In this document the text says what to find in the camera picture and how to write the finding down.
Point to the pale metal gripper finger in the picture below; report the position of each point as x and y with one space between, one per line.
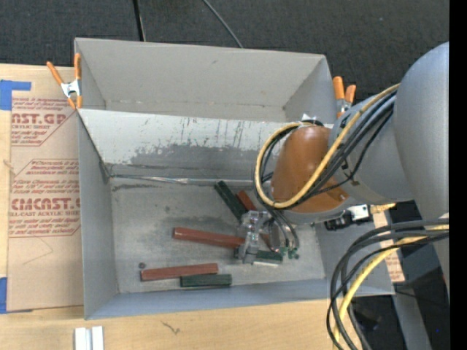
250 247
253 221

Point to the dark green flat block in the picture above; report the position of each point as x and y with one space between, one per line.
206 280
229 198
269 256

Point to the red-brown flat block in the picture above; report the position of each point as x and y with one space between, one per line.
246 200
204 237
178 271

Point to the grey metal bin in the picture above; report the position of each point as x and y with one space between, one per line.
189 148

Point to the brown cardboard board red print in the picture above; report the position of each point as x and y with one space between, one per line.
44 239

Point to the black cylinder on white bracket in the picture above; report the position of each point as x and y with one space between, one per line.
343 221

